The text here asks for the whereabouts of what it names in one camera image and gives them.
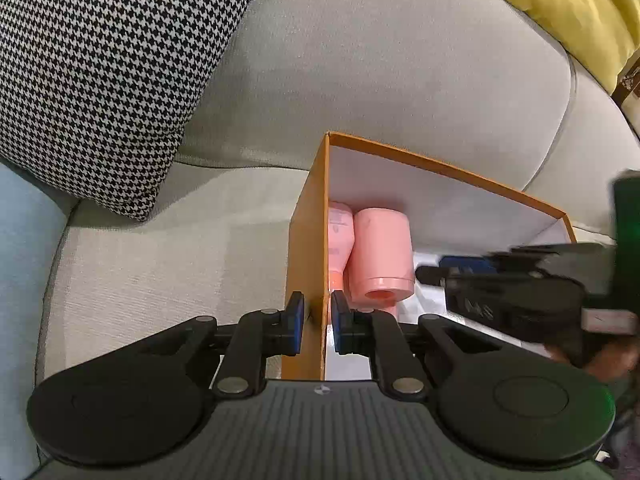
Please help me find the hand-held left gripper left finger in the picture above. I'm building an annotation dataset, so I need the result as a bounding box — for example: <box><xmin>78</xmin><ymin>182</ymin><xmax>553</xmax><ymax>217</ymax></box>
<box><xmin>145</xmin><ymin>291</ymin><xmax>306</xmax><ymax>395</ymax></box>

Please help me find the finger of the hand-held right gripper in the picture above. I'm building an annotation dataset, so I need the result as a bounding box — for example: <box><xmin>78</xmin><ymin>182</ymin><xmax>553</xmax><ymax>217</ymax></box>
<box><xmin>438</xmin><ymin>244</ymin><xmax>615</xmax><ymax>274</ymax></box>
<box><xmin>415</xmin><ymin>265</ymin><xmax>453</xmax><ymax>287</ymax></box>

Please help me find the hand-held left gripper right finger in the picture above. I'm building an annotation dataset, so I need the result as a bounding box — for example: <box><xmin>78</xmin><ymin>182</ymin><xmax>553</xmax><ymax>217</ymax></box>
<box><xmin>331</xmin><ymin>291</ymin><xmax>501</xmax><ymax>395</ymax></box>

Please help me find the large pink plastic bottle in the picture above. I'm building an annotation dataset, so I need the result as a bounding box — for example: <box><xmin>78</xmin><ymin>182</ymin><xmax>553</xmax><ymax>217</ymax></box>
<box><xmin>346</xmin><ymin>207</ymin><xmax>416</xmax><ymax>311</ymax></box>

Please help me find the orange cardboard box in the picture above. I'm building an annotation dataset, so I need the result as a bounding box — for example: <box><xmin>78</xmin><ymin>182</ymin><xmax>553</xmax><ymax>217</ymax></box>
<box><xmin>280</xmin><ymin>131</ymin><xmax>578</xmax><ymax>382</ymax></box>

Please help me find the person's right hand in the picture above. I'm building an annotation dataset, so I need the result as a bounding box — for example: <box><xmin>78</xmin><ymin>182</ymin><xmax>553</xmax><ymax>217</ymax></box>
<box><xmin>552</xmin><ymin>332</ymin><xmax>638</xmax><ymax>386</ymax></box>

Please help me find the small pink plastic bottle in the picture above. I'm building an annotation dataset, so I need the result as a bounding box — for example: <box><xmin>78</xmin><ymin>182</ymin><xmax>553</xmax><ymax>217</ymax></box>
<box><xmin>327</xmin><ymin>201</ymin><xmax>357</xmax><ymax>293</ymax></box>

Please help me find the beige fabric sofa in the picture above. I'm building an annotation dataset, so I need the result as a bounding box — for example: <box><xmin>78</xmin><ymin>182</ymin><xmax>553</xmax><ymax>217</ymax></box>
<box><xmin>0</xmin><ymin>0</ymin><xmax>640</xmax><ymax>466</ymax></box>

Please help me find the brown patterned object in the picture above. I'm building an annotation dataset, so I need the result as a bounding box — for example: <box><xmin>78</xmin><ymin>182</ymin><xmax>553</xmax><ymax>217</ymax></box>
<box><xmin>612</xmin><ymin>52</ymin><xmax>640</xmax><ymax>111</ymax></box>

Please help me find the yellow pillow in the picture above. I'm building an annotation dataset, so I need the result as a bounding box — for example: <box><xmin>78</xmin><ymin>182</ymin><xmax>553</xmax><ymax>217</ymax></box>
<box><xmin>491</xmin><ymin>0</ymin><xmax>640</xmax><ymax>96</ymax></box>

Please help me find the black white houndstooth pillow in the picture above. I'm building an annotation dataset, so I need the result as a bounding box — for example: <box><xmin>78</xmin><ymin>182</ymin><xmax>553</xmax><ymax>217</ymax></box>
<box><xmin>0</xmin><ymin>0</ymin><xmax>282</xmax><ymax>223</ymax></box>

